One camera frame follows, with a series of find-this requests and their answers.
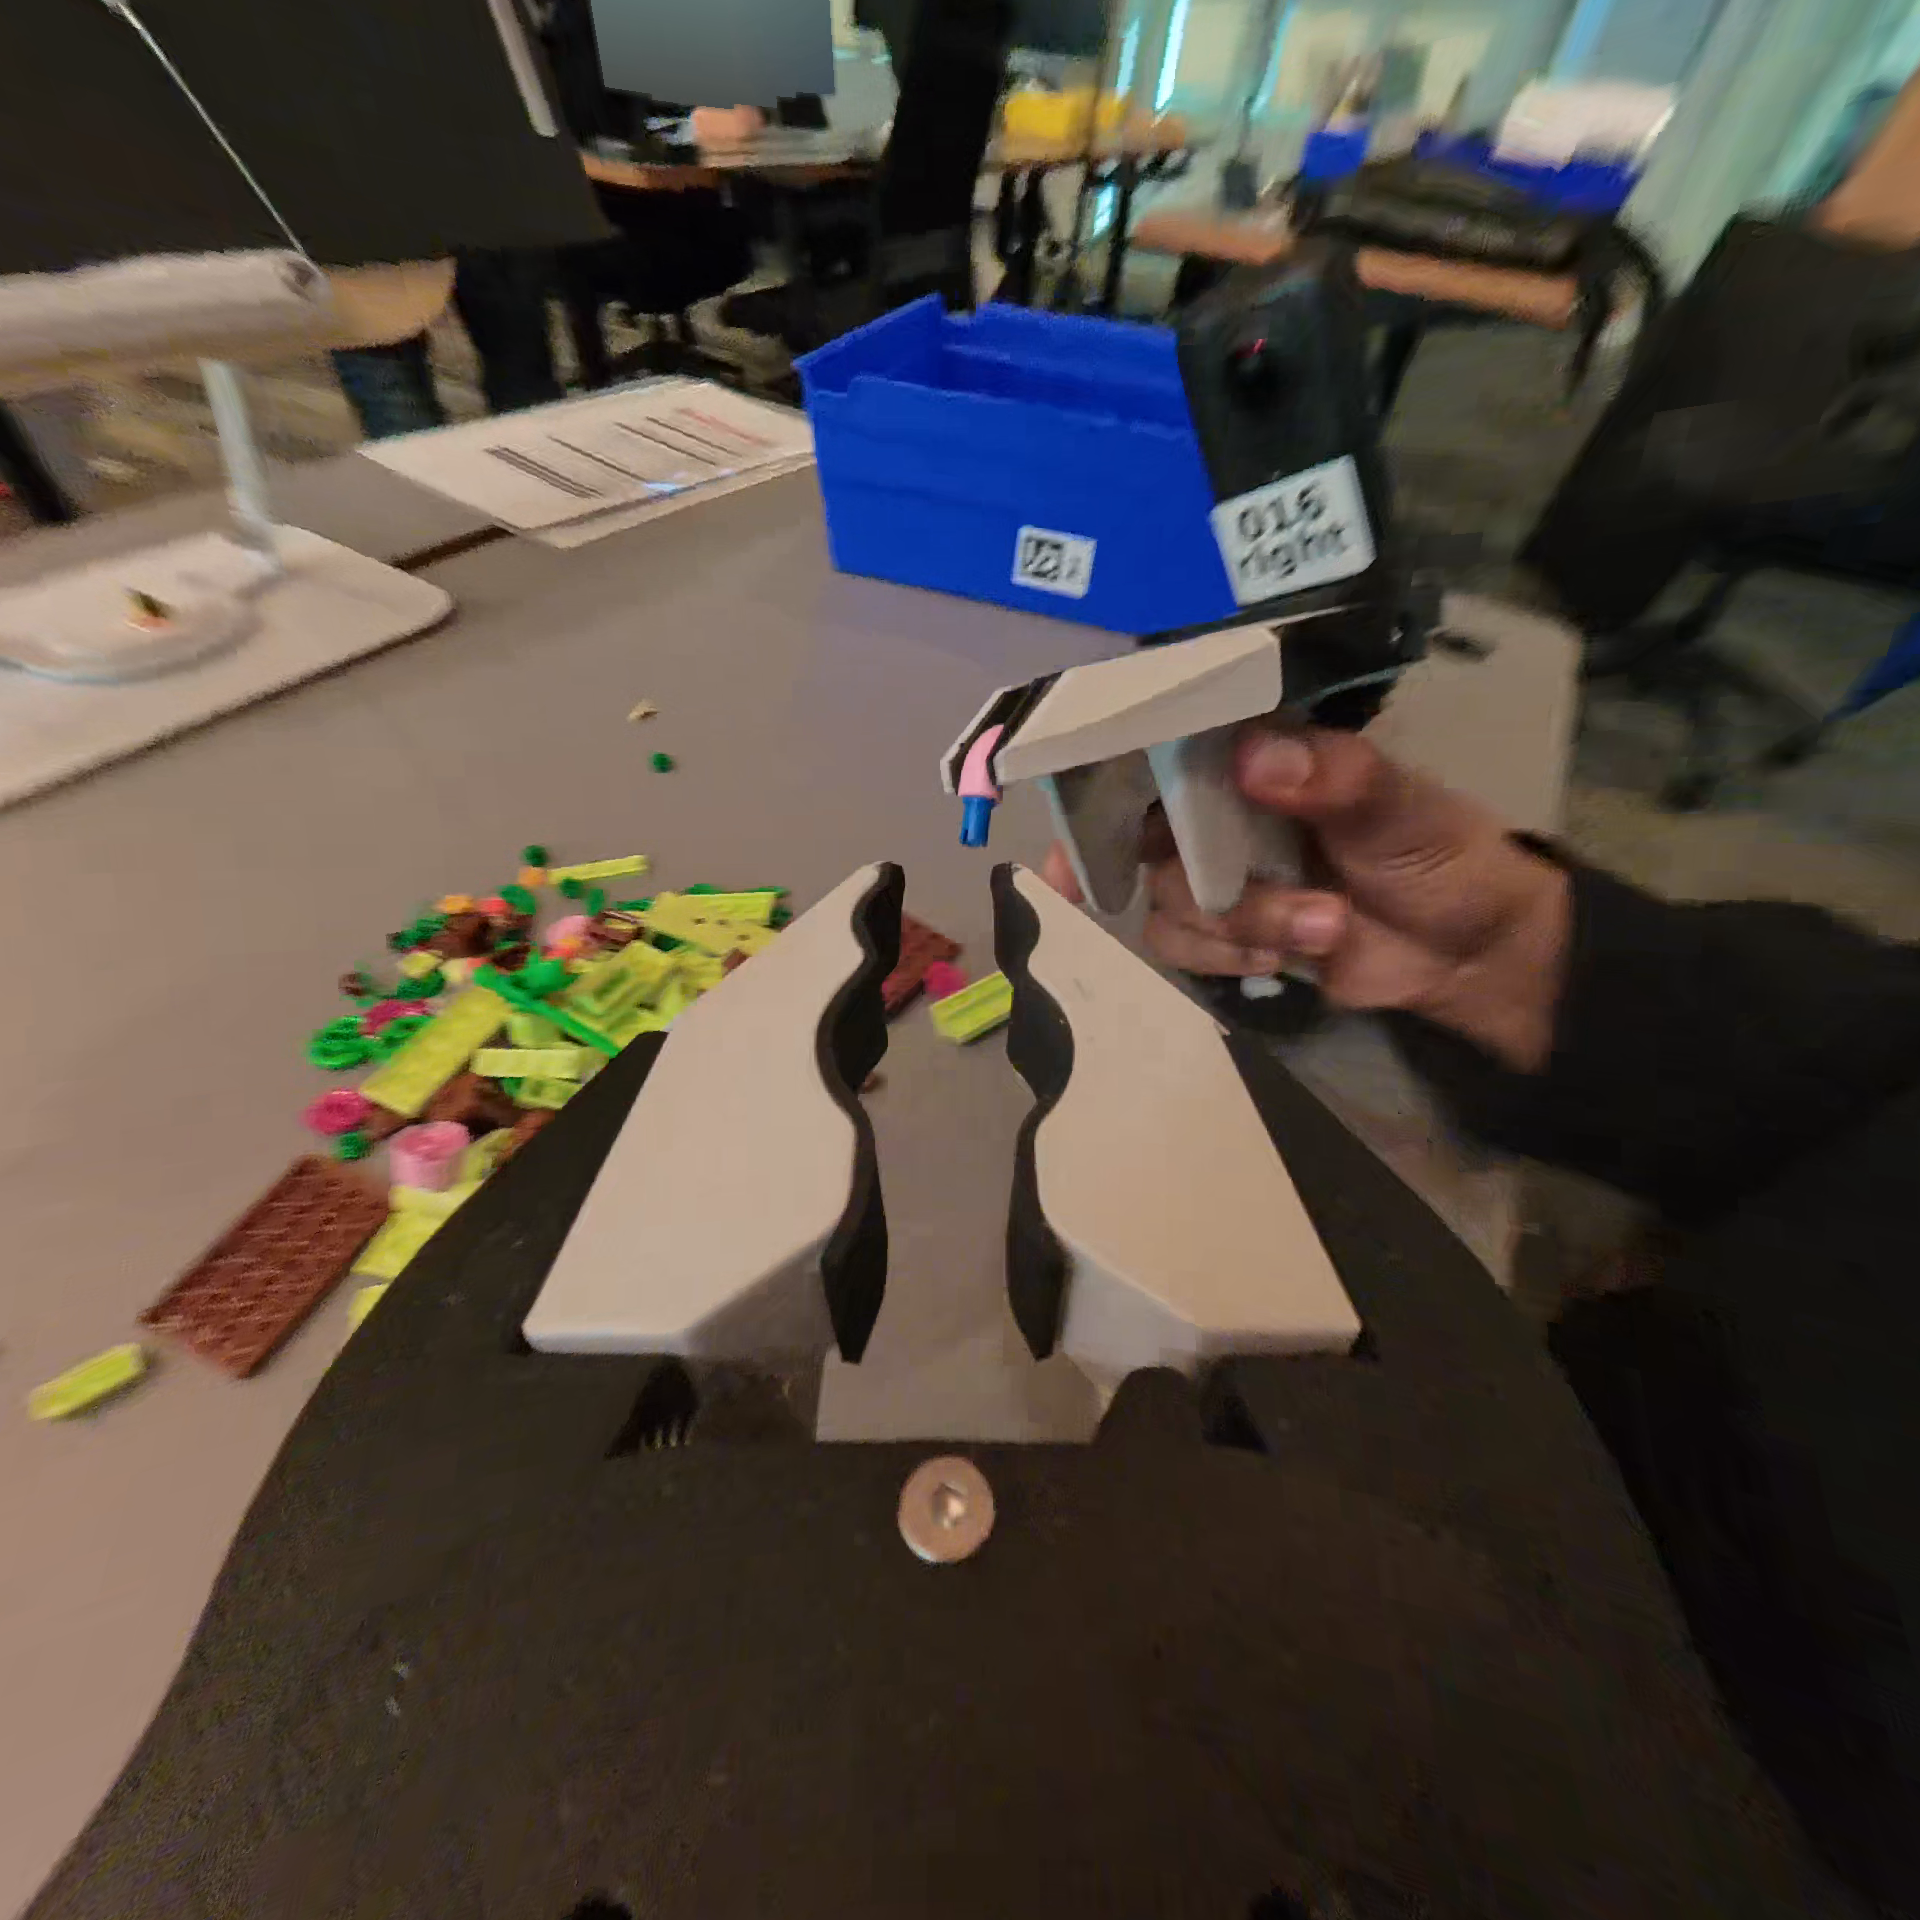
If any blue storage bin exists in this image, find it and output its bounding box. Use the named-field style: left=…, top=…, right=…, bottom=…
left=795, top=293, right=1247, bottom=640

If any white desk lamp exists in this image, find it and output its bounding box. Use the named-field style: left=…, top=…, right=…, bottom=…
left=0, top=248, right=454, bottom=813

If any large brown round-hole plate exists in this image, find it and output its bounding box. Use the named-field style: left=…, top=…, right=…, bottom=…
left=142, top=1154, right=396, bottom=1378

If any person's black clothing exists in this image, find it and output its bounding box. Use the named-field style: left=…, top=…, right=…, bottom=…
left=1545, top=1111, right=1920, bottom=1920

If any laminated paper sheet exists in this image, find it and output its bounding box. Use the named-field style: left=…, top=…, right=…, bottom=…
left=358, top=378, right=817, bottom=549

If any small lime plate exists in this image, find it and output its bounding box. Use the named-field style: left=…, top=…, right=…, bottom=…
left=24, top=1343, right=153, bottom=1424

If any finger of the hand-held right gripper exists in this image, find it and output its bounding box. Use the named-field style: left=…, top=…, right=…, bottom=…
left=992, top=624, right=1288, bottom=918
left=940, top=675, right=1065, bottom=800

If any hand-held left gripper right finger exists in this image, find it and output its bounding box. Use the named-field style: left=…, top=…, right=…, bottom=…
left=990, top=862, right=1364, bottom=1395

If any black panel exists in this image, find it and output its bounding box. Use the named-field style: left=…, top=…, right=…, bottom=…
left=0, top=0, right=617, bottom=275

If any pile of toy bricks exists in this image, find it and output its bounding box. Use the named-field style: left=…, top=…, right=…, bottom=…
left=305, top=848, right=1015, bottom=1321

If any person's right hand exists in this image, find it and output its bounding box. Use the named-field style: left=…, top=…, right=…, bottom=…
left=1043, top=727, right=1580, bottom=1078

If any green toy plant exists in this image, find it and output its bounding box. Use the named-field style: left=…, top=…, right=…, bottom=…
left=470, top=960, right=624, bottom=1053

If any black office chair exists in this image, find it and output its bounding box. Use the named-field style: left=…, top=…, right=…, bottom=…
left=1515, top=211, right=1920, bottom=813

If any black pillar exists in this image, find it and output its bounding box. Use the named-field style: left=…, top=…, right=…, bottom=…
left=873, top=0, right=1015, bottom=318

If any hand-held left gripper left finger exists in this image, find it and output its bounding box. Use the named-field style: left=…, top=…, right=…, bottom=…
left=518, top=859, right=910, bottom=1370

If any brown studded plate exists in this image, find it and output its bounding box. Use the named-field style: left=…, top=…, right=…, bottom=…
left=881, top=919, right=963, bottom=1015

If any person's right forearm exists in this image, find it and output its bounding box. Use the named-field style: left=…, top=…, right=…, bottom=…
left=1424, top=832, right=1920, bottom=1226

